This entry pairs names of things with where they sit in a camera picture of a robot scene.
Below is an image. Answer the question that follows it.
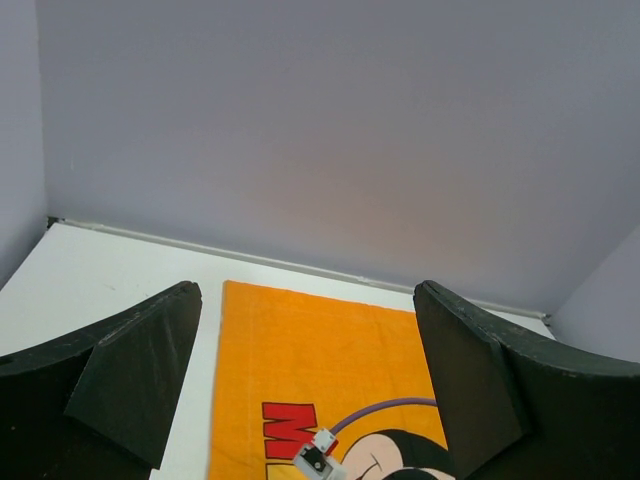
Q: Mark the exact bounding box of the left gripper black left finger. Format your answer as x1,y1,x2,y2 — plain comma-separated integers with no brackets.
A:
1,281,202,479

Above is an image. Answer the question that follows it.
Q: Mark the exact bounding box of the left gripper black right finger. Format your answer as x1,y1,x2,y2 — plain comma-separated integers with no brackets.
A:
414,281,639,479

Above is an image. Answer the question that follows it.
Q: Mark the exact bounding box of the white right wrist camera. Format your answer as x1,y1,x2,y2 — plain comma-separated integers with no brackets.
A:
293,429,347,480

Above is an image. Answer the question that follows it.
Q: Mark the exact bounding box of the orange cartoon mouse cloth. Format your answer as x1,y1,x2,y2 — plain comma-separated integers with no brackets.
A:
208,282,454,479

